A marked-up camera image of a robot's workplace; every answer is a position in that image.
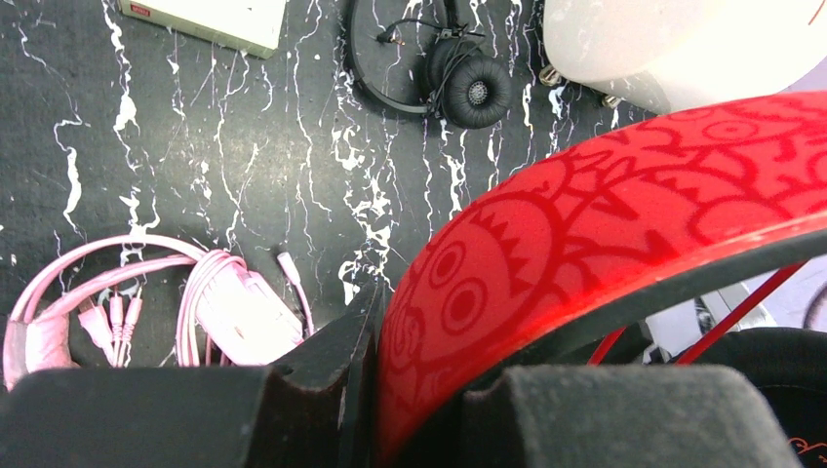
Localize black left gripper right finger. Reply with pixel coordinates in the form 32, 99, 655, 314
395, 365, 800, 467

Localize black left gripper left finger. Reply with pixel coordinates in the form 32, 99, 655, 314
1, 284, 385, 467

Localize pink over-ear headphones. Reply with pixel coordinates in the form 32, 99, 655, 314
2, 234, 316, 389

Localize red and black headphones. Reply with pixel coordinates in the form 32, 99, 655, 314
374, 92, 826, 467

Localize black on-ear headphones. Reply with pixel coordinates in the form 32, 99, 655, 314
345, 1, 513, 130

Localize white cylindrical container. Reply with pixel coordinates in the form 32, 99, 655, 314
539, 1, 826, 114

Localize small white cardboard box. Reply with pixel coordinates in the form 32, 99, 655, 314
118, 0, 288, 59

